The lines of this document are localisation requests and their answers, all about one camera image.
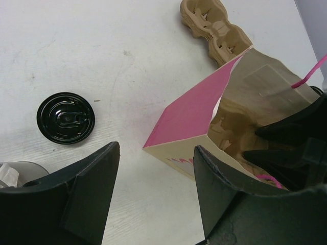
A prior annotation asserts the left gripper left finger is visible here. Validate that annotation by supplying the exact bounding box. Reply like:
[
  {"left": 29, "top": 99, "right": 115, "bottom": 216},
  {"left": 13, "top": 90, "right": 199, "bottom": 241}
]
[{"left": 1, "top": 142, "right": 120, "bottom": 244}]

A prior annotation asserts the pink and beige paper bag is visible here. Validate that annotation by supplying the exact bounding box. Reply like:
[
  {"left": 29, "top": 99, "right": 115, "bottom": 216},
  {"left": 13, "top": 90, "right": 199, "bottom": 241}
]
[{"left": 143, "top": 47, "right": 326, "bottom": 191}]

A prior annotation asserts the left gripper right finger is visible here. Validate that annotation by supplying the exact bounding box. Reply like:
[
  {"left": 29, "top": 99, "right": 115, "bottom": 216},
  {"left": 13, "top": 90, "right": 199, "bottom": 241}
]
[{"left": 193, "top": 146, "right": 326, "bottom": 244}]

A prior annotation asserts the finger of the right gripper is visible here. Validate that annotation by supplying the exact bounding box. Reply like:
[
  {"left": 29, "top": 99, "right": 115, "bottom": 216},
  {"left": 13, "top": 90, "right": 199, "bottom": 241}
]
[
  {"left": 255, "top": 93, "right": 326, "bottom": 145},
  {"left": 243, "top": 145, "right": 326, "bottom": 189}
]

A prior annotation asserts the brown cardboard cup carrier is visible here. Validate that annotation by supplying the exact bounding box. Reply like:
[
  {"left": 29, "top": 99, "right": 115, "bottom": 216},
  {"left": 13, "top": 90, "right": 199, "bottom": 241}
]
[{"left": 180, "top": 0, "right": 252, "bottom": 66}]

